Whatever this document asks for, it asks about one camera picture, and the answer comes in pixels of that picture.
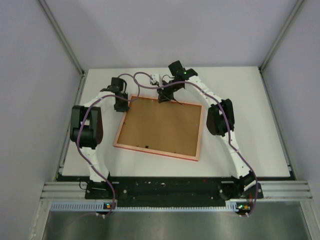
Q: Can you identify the left corner aluminium post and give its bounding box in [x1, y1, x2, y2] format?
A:
[37, 0, 86, 76]

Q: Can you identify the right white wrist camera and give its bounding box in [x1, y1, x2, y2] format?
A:
[149, 73, 162, 87]

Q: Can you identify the red picture frame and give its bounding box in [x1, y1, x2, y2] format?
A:
[113, 96, 204, 162]

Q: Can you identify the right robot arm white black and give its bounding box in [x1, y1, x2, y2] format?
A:
[150, 60, 259, 198]

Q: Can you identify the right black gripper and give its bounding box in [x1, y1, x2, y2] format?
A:
[156, 80, 182, 104]

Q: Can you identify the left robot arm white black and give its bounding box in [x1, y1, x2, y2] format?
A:
[70, 77, 130, 199]

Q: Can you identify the corner aluminium post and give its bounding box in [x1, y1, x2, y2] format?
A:
[37, 0, 86, 76]
[258, 0, 307, 72]

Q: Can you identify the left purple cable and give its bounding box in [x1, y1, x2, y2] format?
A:
[76, 73, 141, 218]

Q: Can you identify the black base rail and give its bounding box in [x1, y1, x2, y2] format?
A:
[56, 175, 263, 207]

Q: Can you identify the right corner aluminium post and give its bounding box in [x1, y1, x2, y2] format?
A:
[258, 0, 307, 72]

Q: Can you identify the grey slotted cable duct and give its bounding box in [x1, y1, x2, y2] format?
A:
[49, 199, 242, 213]

